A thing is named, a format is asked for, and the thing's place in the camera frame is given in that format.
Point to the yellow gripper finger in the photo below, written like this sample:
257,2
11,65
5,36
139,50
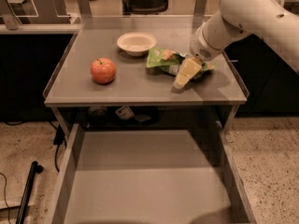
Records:
189,68

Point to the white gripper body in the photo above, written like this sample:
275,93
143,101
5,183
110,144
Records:
200,49

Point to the green rice chip bag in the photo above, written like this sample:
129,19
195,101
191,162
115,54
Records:
166,60

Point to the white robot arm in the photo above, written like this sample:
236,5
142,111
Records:
236,19

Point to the grey cabinet with top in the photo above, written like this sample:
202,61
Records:
134,83

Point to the dark round object under top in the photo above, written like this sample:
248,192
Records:
97,115

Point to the grey open top drawer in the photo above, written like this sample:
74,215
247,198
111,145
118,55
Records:
148,177

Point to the white bowl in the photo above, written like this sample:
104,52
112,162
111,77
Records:
136,43

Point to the white label tag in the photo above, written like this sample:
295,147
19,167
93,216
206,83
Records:
125,113

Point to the red apple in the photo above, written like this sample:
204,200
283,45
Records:
103,71

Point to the black pole on floor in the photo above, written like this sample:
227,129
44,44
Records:
35,168

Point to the right metal post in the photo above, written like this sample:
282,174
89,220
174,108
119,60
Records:
199,7

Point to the metal post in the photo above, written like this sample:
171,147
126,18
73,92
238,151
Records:
199,7
84,8

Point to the left metal post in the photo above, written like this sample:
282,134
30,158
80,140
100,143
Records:
84,8

